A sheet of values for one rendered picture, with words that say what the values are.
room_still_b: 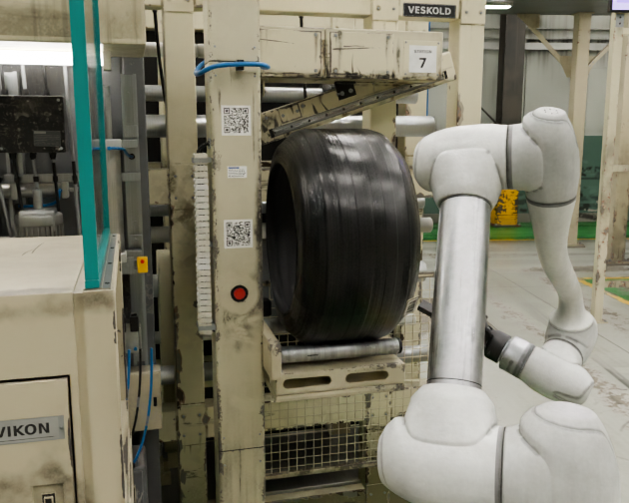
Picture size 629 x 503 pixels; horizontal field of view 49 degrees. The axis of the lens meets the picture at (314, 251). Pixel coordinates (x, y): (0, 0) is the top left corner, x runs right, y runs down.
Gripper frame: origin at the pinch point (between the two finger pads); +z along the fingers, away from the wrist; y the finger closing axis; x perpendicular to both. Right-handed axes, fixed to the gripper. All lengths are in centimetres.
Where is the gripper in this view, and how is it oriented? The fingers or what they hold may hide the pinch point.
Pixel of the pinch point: (431, 310)
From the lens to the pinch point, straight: 181.5
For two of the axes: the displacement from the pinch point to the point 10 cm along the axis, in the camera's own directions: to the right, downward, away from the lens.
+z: -8.1, -4.4, 3.8
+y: -1.2, 7.7, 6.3
